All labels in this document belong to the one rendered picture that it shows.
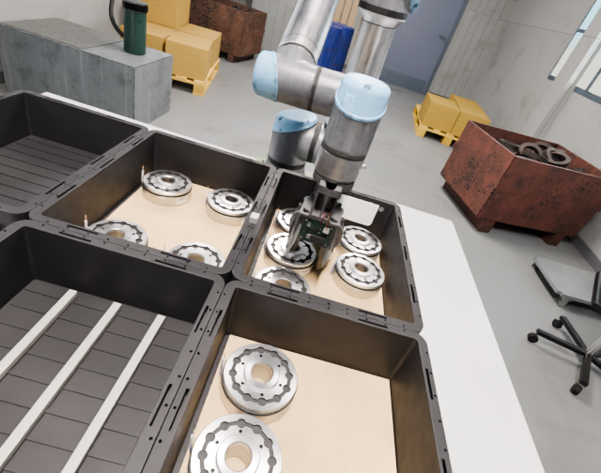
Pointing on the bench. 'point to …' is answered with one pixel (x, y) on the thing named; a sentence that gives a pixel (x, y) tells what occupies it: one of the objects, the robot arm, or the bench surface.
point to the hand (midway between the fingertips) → (305, 257)
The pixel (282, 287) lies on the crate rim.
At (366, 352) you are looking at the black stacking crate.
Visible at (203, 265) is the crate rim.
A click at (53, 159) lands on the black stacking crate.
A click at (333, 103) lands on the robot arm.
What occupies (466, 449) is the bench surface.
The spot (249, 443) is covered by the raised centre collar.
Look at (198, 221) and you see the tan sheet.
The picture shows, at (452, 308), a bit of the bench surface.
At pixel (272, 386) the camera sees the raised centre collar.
